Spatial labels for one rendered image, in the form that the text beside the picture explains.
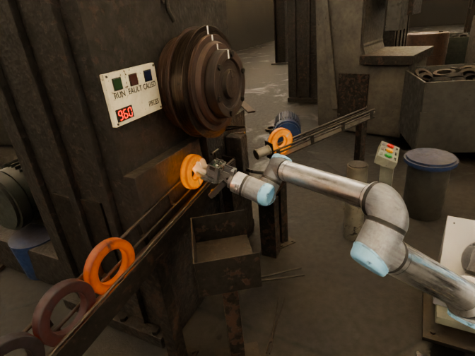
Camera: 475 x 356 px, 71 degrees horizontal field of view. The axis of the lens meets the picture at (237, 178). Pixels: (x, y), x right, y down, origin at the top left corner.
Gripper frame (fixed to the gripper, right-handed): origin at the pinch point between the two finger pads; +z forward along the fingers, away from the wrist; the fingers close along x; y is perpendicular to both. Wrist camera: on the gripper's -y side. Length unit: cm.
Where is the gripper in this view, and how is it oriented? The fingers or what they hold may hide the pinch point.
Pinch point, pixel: (192, 167)
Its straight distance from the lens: 148.0
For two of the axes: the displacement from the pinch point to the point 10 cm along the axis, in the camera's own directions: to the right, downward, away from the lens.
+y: 1.7, -8.3, -5.4
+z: -8.8, -3.7, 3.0
